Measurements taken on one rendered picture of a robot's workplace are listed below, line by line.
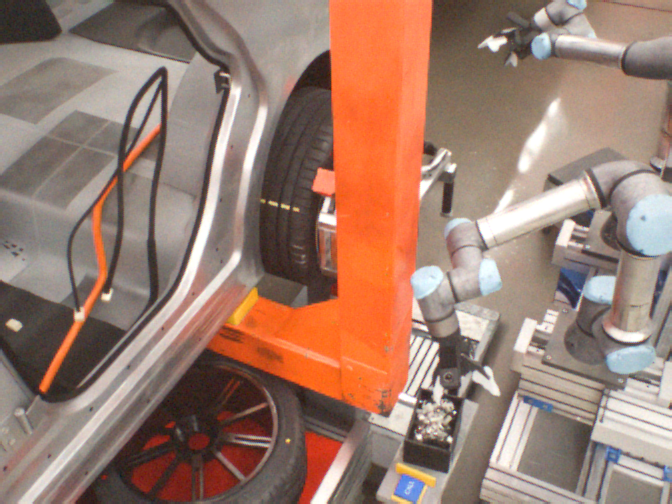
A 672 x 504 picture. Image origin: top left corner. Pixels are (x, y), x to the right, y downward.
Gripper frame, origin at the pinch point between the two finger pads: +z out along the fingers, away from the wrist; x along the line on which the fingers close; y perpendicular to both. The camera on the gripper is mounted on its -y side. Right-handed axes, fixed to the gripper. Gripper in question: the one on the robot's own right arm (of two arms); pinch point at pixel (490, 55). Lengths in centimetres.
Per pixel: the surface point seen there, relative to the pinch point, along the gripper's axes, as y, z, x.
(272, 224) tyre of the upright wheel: 59, 56, -58
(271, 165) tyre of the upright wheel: 44, 47, -65
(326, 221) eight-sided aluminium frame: 62, 42, -49
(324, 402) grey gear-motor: 95, 98, -4
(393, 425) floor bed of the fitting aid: 105, 87, 19
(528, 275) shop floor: 34, 61, 98
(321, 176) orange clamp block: 54, 33, -58
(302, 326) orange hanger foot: 91, 57, -49
